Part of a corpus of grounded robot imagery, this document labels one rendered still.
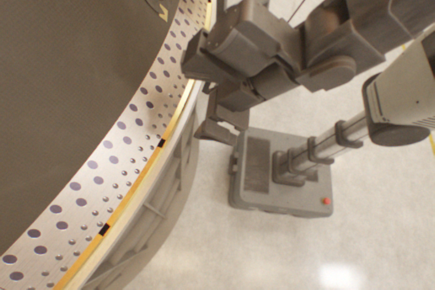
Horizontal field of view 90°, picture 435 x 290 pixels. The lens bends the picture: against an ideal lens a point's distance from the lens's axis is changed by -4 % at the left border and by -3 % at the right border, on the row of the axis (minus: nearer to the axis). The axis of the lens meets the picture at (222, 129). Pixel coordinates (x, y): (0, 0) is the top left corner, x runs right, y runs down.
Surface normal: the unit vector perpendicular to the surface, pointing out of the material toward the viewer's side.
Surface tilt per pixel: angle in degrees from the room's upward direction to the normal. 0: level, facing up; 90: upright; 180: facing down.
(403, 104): 92
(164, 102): 43
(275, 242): 0
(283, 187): 0
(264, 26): 26
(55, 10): 62
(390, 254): 0
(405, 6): 77
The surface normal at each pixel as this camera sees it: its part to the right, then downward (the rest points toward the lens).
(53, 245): 0.69, 0.08
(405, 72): -0.98, -0.18
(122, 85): 0.90, 0.15
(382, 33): -0.16, 0.88
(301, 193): 0.17, -0.40
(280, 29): 0.58, -0.29
